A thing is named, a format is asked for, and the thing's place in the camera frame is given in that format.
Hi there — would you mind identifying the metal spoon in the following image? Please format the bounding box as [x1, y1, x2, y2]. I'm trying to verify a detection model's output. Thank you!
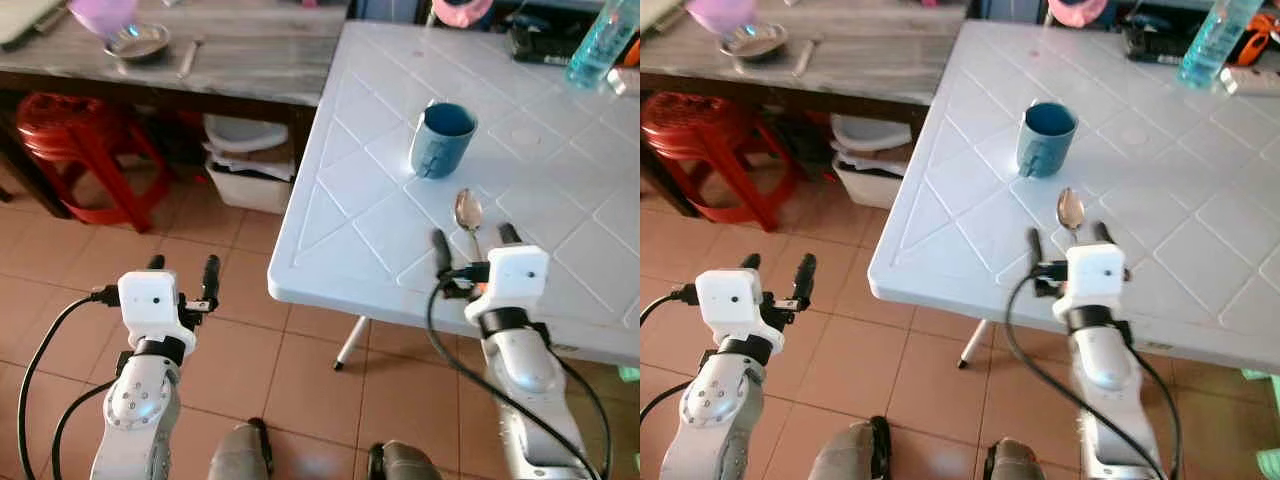
[1056, 187, 1087, 247]
[454, 188, 486, 265]

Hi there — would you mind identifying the white plastic folding table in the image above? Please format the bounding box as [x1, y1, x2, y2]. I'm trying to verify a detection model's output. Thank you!
[867, 18, 1280, 376]
[267, 18, 641, 373]

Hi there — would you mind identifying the blue ceramic mug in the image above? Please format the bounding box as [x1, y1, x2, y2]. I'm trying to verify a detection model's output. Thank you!
[1016, 101, 1080, 180]
[409, 100, 479, 181]

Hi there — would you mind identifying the white plastic bin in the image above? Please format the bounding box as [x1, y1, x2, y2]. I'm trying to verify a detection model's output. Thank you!
[829, 113, 914, 211]
[202, 113, 297, 216]

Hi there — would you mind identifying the red plastic stool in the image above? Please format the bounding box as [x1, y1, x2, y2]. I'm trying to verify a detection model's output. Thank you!
[14, 92, 173, 234]
[640, 92, 801, 234]

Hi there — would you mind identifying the grey robot left foot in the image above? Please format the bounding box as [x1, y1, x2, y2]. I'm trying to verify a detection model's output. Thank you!
[204, 417, 274, 480]
[807, 415, 892, 480]

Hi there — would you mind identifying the grey robot foot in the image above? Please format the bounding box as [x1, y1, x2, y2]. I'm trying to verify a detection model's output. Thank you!
[807, 415, 892, 480]
[367, 440, 447, 480]
[204, 417, 274, 480]
[981, 437, 1047, 480]

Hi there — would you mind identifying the grey robot right foot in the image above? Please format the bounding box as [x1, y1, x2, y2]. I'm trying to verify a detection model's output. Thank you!
[367, 440, 447, 480]
[981, 437, 1047, 480]

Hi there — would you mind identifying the black box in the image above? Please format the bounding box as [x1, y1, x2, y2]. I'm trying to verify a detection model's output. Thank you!
[504, 12, 601, 67]
[1119, 14, 1201, 65]

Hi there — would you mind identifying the metal utensil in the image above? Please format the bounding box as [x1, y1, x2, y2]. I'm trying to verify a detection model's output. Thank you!
[177, 37, 207, 80]
[792, 37, 824, 78]

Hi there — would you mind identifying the clear blue plastic bottle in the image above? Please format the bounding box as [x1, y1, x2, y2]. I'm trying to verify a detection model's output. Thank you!
[1177, 0, 1264, 90]
[565, 0, 641, 90]

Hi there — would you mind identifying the grey wooden table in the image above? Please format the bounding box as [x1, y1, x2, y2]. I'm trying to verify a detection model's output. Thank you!
[0, 0, 353, 221]
[640, 0, 969, 216]

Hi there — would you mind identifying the small metal bowl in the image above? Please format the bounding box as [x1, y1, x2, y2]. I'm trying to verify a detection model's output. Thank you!
[721, 23, 790, 63]
[104, 23, 172, 67]

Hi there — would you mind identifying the pink round object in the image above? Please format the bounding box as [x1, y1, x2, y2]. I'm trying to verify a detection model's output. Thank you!
[431, 0, 494, 30]
[1045, 0, 1110, 30]

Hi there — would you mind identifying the purple plastic cup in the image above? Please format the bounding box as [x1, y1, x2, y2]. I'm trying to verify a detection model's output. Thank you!
[687, 0, 759, 37]
[67, 0, 140, 39]

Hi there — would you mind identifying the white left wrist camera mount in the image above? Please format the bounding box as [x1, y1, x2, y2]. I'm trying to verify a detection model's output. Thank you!
[695, 268, 787, 353]
[117, 270, 198, 353]

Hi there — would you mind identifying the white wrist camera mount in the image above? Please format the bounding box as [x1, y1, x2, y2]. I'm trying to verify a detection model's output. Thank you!
[464, 243, 552, 326]
[695, 268, 787, 353]
[117, 270, 198, 353]
[1061, 242, 1131, 323]

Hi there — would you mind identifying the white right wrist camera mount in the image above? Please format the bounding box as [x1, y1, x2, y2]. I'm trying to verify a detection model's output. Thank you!
[464, 243, 552, 326]
[1061, 242, 1131, 323]

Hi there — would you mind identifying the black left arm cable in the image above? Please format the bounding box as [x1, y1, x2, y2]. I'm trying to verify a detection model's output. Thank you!
[17, 288, 123, 480]
[640, 284, 699, 423]

